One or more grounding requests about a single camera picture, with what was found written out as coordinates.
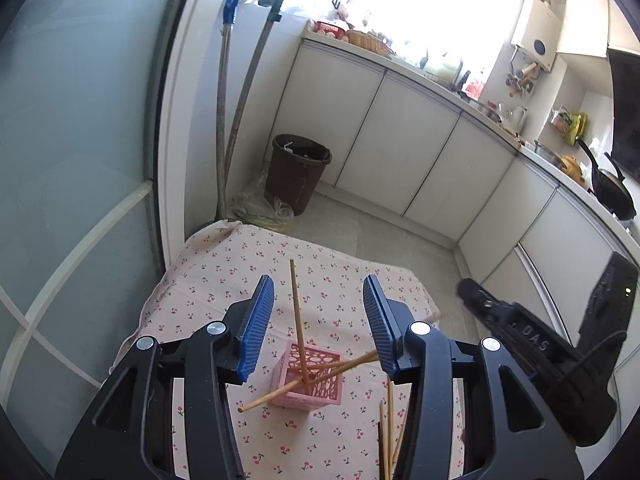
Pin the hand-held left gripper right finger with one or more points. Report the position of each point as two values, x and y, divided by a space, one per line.
380 325

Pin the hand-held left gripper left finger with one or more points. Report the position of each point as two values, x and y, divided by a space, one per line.
257 330

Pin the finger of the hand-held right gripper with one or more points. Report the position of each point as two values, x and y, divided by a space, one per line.
492 312

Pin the pink perforated chopstick holder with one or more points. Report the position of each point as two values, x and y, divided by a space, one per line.
310 395

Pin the dark brown chopstick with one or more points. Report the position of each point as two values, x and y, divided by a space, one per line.
380 455

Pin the cherry print tablecloth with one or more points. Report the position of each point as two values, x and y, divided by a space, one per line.
215 280

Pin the black wok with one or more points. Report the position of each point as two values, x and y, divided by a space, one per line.
610 185

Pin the clear plastic bag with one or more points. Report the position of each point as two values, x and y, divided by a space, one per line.
262 205

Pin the brown clay pot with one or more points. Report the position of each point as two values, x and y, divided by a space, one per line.
574 169

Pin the metal bowl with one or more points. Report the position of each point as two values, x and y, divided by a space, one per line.
547 152

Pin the brown plastic trash bin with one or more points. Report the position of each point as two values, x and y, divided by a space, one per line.
295 170

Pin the white electric kettle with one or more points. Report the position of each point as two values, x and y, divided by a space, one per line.
519 119

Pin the black range hood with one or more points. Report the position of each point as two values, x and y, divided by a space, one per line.
625 100

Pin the white kitchen base cabinets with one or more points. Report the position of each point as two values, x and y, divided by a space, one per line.
400 125

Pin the metal sink basin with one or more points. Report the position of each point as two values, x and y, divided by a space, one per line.
486 110

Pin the red bottle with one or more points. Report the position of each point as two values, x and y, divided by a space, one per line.
474 85

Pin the hanging wooden rolling pin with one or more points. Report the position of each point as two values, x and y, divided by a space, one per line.
528 69

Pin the white plastic jug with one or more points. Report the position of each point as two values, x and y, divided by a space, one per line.
447 67

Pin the frosted glass sliding door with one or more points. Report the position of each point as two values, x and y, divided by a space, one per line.
75 160

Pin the wicker basket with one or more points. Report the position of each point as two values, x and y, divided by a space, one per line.
367 41

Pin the red plastic basket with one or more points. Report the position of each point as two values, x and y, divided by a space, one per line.
327 30

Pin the bright kitchen window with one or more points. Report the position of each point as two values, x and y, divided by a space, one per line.
425 0

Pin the small dark hand fork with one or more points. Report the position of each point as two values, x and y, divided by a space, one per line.
337 2

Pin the wall rack with packets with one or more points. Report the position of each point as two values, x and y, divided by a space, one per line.
567 125

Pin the white wall water heater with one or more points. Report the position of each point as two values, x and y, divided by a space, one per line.
537 30

